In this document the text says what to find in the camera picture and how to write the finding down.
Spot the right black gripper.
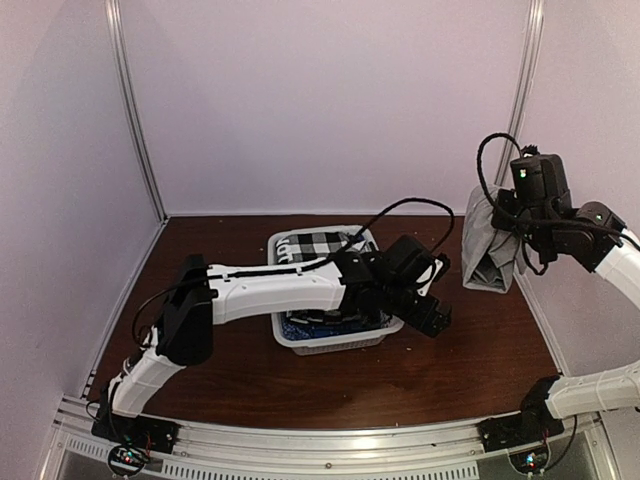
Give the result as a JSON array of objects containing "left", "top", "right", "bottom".
[{"left": 492, "top": 187, "right": 550, "bottom": 253}]

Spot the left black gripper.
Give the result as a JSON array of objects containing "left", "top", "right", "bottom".
[{"left": 381, "top": 282, "right": 453, "bottom": 340}]

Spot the white plastic basket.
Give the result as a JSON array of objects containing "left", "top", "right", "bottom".
[{"left": 267, "top": 225, "right": 404, "bottom": 356}]

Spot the grey long sleeve shirt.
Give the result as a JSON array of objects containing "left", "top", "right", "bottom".
[{"left": 461, "top": 186, "right": 526, "bottom": 294}]

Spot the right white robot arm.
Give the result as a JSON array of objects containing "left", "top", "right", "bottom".
[{"left": 491, "top": 153, "right": 639, "bottom": 442}]

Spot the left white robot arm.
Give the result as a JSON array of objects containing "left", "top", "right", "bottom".
[{"left": 100, "top": 235, "right": 451, "bottom": 444}]

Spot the black white checkered shirt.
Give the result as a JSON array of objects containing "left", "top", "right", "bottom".
[{"left": 274, "top": 231, "right": 351, "bottom": 265}]

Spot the blue patterned shirt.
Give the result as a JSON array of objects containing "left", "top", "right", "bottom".
[{"left": 279, "top": 315, "right": 392, "bottom": 341}]

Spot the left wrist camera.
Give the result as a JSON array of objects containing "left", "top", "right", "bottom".
[{"left": 416, "top": 253, "right": 451, "bottom": 297}]

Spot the right black cable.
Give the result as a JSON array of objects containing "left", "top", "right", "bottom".
[{"left": 475, "top": 131, "right": 526, "bottom": 221}]

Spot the black cable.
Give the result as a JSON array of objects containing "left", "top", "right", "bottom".
[
  {"left": 475, "top": 131, "right": 526, "bottom": 221},
  {"left": 349, "top": 197, "right": 456, "bottom": 261}
]

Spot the left black cable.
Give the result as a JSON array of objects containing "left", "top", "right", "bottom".
[{"left": 349, "top": 197, "right": 456, "bottom": 261}]

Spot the aluminium front rail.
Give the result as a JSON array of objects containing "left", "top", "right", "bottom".
[{"left": 36, "top": 396, "right": 622, "bottom": 479}]

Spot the right aluminium corner post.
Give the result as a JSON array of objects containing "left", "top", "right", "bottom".
[{"left": 492, "top": 0, "right": 546, "bottom": 186}]

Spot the aluminium corner post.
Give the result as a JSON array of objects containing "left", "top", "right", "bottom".
[
  {"left": 492, "top": 0, "right": 546, "bottom": 186},
  {"left": 104, "top": 0, "right": 168, "bottom": 223}
]

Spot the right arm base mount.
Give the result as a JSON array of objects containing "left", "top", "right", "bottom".
[{"left": 477, "top": 413, "right": 564, "bottom": 477}]

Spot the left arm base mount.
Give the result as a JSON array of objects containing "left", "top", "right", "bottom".
[{"left": 91, "top": 414, "right": 179, "bottom": 477}]

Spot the left aluminium corner post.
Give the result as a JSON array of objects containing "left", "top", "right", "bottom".
[{"left": 104, "top": 0, "right": 168, "bottom": 223}]

